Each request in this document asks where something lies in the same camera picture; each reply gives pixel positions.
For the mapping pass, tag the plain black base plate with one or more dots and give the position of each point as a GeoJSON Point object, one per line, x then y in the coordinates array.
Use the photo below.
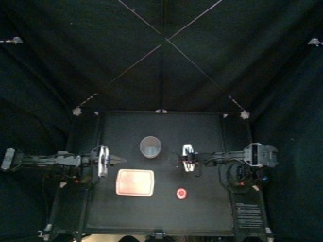
{"type": "Point", "coordinates": [69, 208]}

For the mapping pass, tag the black cloth backdrop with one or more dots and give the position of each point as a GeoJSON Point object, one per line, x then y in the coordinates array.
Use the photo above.
{"type": "Point", "coordinates": [62, 63]}

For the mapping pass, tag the pink rectangular plate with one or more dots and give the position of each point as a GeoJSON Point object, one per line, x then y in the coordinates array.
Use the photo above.
{"type": "Point", "coordinates": [133, 182]}

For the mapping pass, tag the black table-level camera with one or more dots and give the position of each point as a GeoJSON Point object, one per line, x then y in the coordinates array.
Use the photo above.
{"type": "Point", "coordinates": [156, 235]}

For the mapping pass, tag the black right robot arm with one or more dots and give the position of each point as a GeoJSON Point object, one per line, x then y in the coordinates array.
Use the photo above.
{"type": "Point", "coordinates": [227, 155]}

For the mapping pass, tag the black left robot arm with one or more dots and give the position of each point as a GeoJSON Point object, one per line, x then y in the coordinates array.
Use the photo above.
{"type": "Point", "coordinates": [41, 160]}

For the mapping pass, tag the silver frame clamp bracket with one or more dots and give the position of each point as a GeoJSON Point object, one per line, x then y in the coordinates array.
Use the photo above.
{"type": "Point", "coordinates": [16, 40]}
{"type": "Point", "coordinates": [313, 41]}

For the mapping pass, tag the white pole base bracket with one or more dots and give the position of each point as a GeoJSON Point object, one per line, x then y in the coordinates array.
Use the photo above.
{"type": "Point", "coordinates": [160, 111]}

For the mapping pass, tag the black base plate white label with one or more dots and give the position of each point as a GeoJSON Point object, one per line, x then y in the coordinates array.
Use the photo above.
{"type": "Point", "coordinates": [248, 214]}

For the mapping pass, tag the vertical metal frame pole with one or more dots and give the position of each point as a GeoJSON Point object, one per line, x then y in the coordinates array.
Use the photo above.
{"type": "Point", "coordinates": [161, 63]}

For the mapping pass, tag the red round bowl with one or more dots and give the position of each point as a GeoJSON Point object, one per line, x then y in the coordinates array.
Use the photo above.
{"type": "Point", "coordinates": [177, 193]}

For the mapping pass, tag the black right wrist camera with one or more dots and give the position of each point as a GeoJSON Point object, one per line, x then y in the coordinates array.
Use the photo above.
{"type": "Point", "coordinates": [191, 158]}

